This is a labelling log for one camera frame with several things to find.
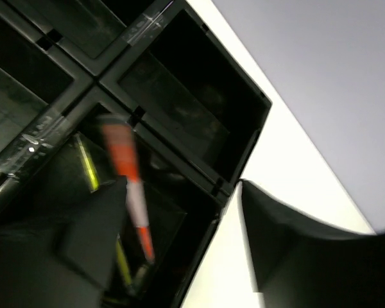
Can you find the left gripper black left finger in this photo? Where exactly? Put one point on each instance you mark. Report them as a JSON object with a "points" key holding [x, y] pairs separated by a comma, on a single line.
{"points": [[64, 259]]}

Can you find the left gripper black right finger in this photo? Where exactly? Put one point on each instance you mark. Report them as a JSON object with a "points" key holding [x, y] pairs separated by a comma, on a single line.
{"points": [[301, 262]]}

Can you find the thin yellow highlighter pen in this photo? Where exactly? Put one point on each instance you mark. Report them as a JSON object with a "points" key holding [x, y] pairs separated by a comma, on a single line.
{"points": [[94, 184]]}

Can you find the thin orange highlighter pen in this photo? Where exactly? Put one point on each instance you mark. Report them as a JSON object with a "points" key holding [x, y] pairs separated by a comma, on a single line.
{"points": [[120, 142]]}

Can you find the black four-compartment organizer tray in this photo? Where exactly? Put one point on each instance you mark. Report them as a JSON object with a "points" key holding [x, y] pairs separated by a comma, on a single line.
{"points": [[195, 114]]}

